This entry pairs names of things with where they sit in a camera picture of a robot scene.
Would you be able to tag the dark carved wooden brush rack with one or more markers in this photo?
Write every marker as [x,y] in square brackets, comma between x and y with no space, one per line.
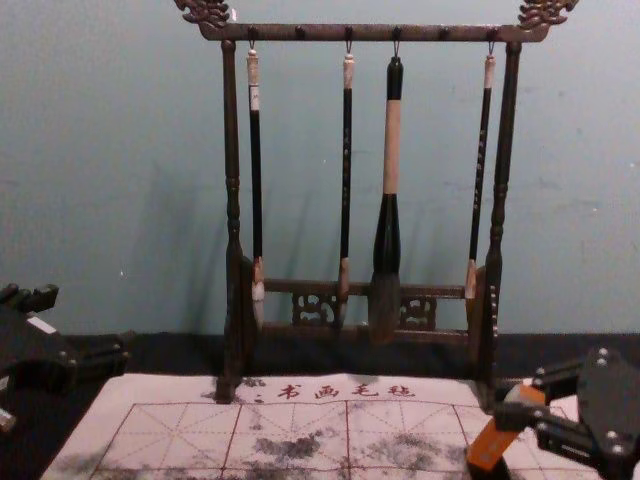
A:
[231,150]

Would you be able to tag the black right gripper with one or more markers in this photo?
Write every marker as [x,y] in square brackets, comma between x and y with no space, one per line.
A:
[612,400]

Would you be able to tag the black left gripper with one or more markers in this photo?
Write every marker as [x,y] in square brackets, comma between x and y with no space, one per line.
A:
[35,345]

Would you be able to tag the black brush with white bristles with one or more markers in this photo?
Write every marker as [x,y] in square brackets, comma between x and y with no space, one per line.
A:
[256,200]

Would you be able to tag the white felt mat red grid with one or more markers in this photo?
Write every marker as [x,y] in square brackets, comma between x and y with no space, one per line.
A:
[300,450]

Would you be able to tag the black table cloth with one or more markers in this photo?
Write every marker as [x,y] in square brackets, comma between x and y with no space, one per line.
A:
[165,352]

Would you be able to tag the orange rectangular block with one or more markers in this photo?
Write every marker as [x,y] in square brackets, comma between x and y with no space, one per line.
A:
[490,445]

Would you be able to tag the thin black calligraphy brush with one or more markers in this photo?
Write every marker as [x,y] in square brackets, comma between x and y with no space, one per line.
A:
[346,200]
[481,175]

